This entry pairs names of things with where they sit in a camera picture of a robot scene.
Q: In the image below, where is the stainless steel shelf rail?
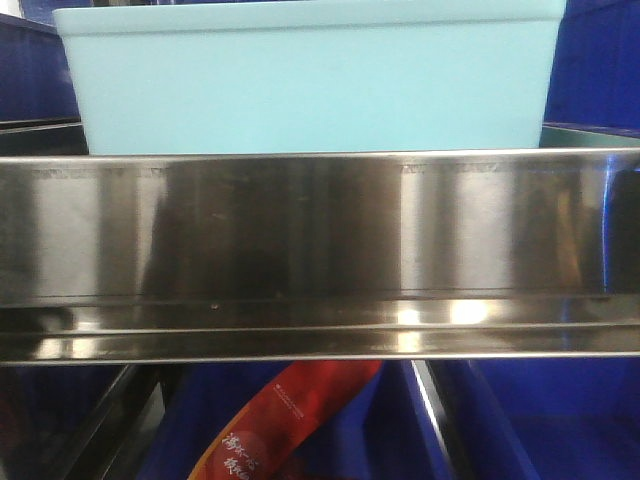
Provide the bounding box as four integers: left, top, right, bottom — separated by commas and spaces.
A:
1, 148, 639, 364

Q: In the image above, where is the dark blue left bin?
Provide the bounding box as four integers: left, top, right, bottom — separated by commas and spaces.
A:
0, 12, 84, 126

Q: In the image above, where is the red snack bag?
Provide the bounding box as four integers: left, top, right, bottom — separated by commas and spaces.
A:
189, 360, 382, 479

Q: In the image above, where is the light blue plastic bin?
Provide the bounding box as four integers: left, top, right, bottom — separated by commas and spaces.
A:
54, 1, 566, 155

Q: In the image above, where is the dark blue right bin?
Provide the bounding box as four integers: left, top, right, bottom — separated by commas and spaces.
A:
545, 1, 639, 130

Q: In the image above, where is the dark blue storage bin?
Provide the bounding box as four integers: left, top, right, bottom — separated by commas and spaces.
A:
136, 361, 540, 479

